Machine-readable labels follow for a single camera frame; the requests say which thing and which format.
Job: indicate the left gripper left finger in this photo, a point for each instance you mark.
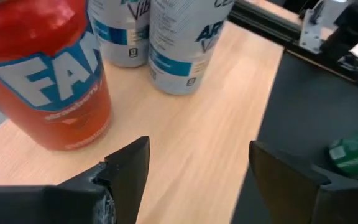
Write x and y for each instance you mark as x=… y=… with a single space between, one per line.
x=129 y=174

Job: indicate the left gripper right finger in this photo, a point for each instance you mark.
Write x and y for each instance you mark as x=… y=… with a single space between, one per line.
x=284 y=186

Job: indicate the red Fanta can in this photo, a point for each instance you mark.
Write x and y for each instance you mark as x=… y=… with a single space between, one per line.
x=42 y=93

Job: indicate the small wooden shelf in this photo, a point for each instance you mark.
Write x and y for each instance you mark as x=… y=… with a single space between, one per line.
x=182 y=140

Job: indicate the green Sprite can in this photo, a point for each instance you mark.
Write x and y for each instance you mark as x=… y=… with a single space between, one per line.
x=353 y=152

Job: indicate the silver mounting bracket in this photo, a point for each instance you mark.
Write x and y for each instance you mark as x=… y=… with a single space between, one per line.
x=311 y=37

